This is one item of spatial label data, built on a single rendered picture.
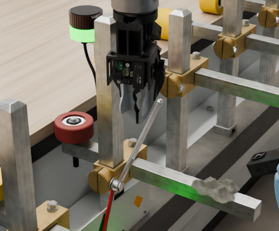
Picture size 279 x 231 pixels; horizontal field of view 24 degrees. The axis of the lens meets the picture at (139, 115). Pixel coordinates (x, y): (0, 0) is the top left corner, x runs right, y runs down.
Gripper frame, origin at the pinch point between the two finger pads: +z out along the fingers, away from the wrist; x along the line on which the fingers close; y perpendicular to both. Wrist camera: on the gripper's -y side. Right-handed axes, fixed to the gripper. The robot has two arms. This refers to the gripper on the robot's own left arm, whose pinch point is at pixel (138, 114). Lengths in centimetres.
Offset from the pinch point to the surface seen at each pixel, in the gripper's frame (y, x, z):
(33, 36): -56, -42, 11
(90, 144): -11.9, -12.9, 14.7
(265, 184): -136, 21, 101
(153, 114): -4.7, 1.7, 2.2
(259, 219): -111, 21, 101
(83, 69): -38.4, -22.8, 10.7
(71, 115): -15.1, -17.8, 10.2
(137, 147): -2.7, -0.9, 8.3
